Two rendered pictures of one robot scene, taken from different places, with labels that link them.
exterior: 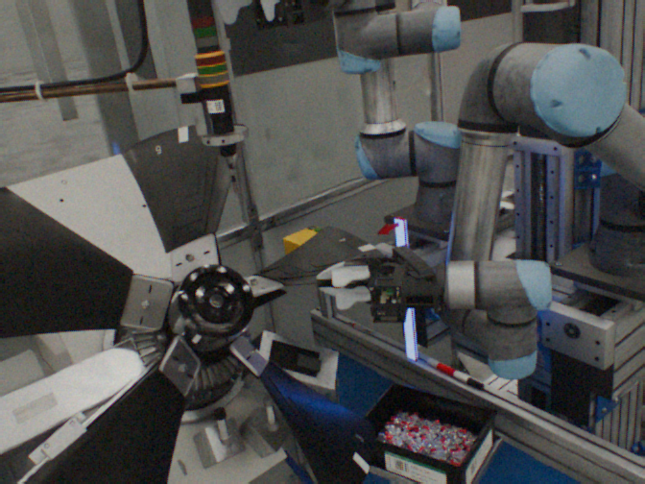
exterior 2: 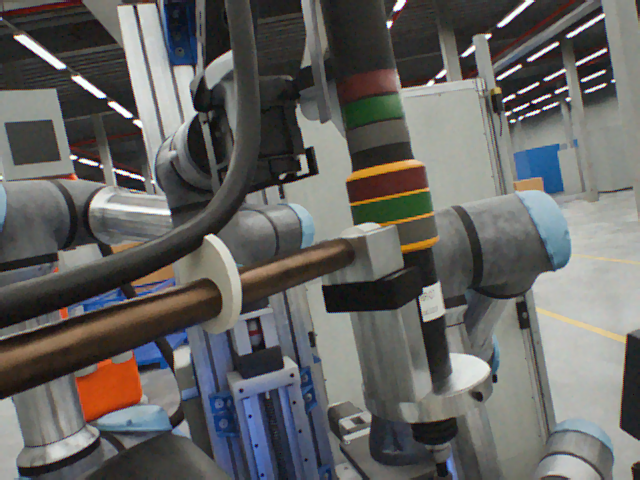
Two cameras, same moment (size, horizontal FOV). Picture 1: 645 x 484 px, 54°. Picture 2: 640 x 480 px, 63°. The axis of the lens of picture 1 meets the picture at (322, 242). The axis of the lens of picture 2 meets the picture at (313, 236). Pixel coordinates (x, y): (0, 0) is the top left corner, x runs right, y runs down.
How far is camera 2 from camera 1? 1.00 m
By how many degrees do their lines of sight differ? 72
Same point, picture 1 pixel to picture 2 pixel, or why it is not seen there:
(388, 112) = (79, 413)
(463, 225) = (480, 432)
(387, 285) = not seen: outside the picture
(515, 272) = (590, 436)
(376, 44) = (259, 246)
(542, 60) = (527, 202)
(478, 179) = not seen: hidden behind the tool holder
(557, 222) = (308, 457)
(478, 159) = (463, 341)
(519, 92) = (522, 237)
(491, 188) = not seen: hidden behind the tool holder
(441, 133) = (157, 415)
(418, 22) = (285, 216)
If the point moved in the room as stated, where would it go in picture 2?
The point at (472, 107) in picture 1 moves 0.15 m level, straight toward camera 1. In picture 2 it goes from (447, 279) to (579, 267)
